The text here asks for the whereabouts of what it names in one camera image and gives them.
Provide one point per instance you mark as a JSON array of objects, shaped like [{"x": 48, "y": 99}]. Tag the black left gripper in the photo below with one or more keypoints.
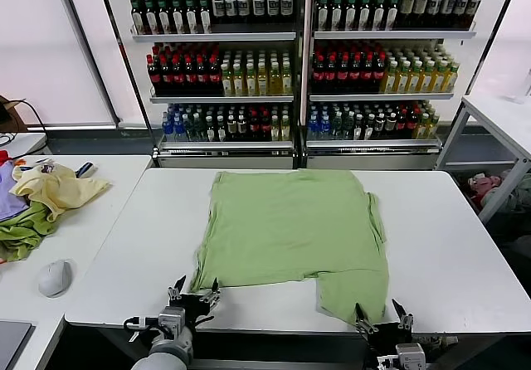
[{"x": 193, "y": 305}]

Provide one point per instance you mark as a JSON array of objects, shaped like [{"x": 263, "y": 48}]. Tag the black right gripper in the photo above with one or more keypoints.
[{"x": 386, "y": 337}]

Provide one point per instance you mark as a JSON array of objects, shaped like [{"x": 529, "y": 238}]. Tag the green polo shirt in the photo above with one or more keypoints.
[{"x": 290, "y": 229}]

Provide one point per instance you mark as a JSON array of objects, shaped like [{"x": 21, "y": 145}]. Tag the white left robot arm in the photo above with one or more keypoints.
[{"x": 166, "y": 353}]

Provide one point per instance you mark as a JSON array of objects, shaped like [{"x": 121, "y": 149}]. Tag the grey-green clothes pile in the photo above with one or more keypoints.
[{"x": 518, "y": 198}]

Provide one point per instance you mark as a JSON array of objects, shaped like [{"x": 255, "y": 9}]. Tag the white computer mouse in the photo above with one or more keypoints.
[{"x": 55, "y": 278}]

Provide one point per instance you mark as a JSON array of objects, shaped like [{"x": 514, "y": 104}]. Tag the blue water bottle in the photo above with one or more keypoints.
[
  {"x": 325, "y": 127},
  {"x": 179, "y": 128},
  {"x": 313, "y": 127},
  {"x": 168, "y": 128}
]

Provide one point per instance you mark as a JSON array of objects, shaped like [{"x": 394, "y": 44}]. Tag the blue white striped item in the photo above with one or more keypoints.
[{"x": 85, "y": 170}]

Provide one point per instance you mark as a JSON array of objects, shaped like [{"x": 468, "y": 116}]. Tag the pink plush toy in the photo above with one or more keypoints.
[{"x": 483, "y": 185}]

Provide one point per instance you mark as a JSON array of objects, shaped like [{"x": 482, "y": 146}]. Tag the pale yellow shirt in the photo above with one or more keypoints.
[{"x": 62, "y": 189}]

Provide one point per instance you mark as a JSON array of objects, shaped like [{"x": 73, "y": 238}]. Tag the crumpled green cloth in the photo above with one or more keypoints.
[{"x": 20, "y": 237}]

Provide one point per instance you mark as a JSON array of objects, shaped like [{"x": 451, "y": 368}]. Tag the grey laptop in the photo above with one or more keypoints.
[{"x": 12, "y": 341}]

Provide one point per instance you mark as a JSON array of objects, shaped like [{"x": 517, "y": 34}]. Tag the purple cloth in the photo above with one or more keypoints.
[{"x": 10, "y": 196}]

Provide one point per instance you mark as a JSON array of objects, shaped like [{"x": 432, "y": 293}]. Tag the red-cap cola bottle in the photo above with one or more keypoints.
[
  {"x": 166, "y": 79},
  {"x": 154, "y": 79},
  {"x": 214, "y": 79},
  {"x": 318, "y": 77},
  {"x": 343, "y": 77},
  {"x": 379, "y": 77},
  {"x": 178, "y": 79},
  {"x": 355, "y": 77},
  {"x": 202, "y": 79},
  {"x": 190, "y": 79},
  {"x": 330, "y": 77},
  {"x": 367, "y": 77}
]

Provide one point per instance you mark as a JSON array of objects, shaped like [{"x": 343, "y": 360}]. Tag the yellow drink bottle white cap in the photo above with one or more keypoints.
[
  {"x": 238, "y": 81},
  {"x": 250, "y": 81},
  {"x": 286, "y": 81},
  {"x": 274, "y": 81},
  {"x": 226, "y": 81},
  {"x": 262, "y": 81}
]

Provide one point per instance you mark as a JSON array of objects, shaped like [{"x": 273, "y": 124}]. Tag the red cloth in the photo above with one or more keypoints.
[{"x": 3, "y": 156}]

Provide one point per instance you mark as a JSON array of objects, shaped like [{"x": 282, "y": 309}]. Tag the yellow drink bottle green cap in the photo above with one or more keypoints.
[
  {"x": 439, "y": 80},
  {"x": 402, "y": 80},
  {"x": 415, "y": 80},
  {"x": 451, "y": 80},
  {"x": 391, "y": 80},
  {"x": 427, "y": 80}
]

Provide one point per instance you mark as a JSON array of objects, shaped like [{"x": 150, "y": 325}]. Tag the brown cardboard box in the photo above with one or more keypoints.
[{"x": 14, "y": 117}]

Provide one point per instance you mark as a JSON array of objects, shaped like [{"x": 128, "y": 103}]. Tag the beverage display shelf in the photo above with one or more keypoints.
[
  {"x": 224, "y": 36},
  {"x": 394, "y": 35}
]

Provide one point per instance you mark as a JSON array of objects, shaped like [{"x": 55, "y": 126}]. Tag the dark bottle green cap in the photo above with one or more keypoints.
[
  {"x": 164, "y": 19},
  {"x": 205, "y": 19},
  {"x": 337, "y": 15},
  {"x": 323, "y": 15},
  {"x": 378, "y": 15},
  {"x": 150, "y": 19},
  {"x": 392, "y": 15},
  {"x": 351, "y": 15},
  {"x": 178, "y": 19},
  {"x": 191, "y": 19},
  {"x": 137, "y": 19},
  {"x": 364, "y": 15}
]

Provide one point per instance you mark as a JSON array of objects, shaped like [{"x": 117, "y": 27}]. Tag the dark bottle white label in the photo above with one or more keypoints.
[
  {"x": 232, "y": 7},
  {"x": 218, "y": 7},
  {"x": 273, "y": 7},
  {"x": 286, "y": 7},
  {"x": 259, "y": 7}
]

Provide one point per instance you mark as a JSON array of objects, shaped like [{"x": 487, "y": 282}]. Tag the dark bottle beige label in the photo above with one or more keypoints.
[
  {"x": 420, "y": 9},
  {"x": 447, "y": 9},
  {"x": 434, "y": 9},
  {"x": 407, "y": 9},
  {"x": 474, "y": 9},
  {"x": 461, "y": 9}
]

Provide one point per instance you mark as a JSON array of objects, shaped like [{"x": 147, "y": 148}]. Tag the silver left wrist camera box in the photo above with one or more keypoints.
[{"x": 172, "y": 319}]

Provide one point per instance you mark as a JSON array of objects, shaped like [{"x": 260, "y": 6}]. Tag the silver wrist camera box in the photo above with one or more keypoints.
[
  {"x": 410, "y": 355},
  {"x": 172, "y": 319}
]

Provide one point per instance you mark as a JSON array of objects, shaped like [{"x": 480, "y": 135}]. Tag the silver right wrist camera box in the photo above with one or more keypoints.
[{"x": 410, "y": 355}]

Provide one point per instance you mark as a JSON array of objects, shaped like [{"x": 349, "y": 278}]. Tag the white metal-frame table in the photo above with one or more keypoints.
[{"x": 498, "y": 115}]

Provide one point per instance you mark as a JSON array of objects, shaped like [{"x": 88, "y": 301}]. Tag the dark window frame post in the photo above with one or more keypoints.
[
  {"x": 86, "y": 50},
  {"x": 492, "y": 34}
]

